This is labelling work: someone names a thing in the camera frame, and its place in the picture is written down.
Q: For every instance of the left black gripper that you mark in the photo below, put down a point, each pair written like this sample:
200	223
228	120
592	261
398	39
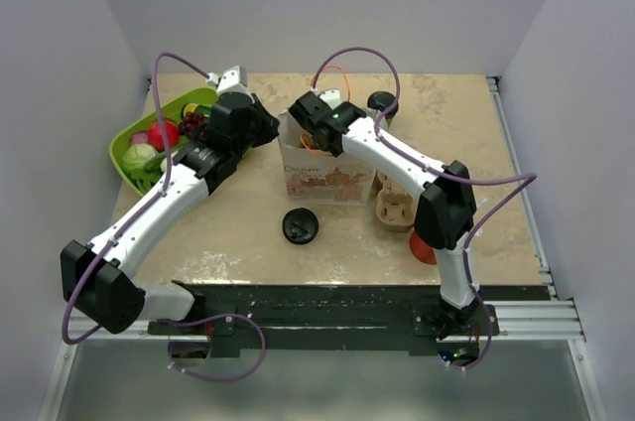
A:
270	123

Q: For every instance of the black plastic cup lid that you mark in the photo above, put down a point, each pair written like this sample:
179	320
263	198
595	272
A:
383	101

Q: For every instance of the green paper coffee cup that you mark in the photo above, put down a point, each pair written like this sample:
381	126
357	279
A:
388	119

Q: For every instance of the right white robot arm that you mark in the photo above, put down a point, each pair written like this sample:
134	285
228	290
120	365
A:
445	200

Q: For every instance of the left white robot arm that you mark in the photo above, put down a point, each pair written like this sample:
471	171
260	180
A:
98	276

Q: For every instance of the green bottle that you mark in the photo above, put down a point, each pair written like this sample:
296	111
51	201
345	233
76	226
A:
195	108

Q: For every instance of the purple grapes bunch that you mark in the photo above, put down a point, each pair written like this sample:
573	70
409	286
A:
190	123

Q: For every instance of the green plastic bin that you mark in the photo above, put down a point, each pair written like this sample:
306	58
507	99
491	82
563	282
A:
140	181

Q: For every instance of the red onion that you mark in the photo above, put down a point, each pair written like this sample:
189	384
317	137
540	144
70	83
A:
139	137

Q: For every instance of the green cabbage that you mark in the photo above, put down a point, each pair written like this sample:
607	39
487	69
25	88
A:
139	159

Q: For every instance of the brown pulp cup carrier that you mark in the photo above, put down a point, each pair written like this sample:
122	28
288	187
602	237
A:
395	209

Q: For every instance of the red cup holder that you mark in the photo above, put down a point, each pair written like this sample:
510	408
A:
421	251

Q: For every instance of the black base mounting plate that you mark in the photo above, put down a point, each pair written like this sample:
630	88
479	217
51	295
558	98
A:
406	318

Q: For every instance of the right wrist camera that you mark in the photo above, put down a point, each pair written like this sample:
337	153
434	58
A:
331	97

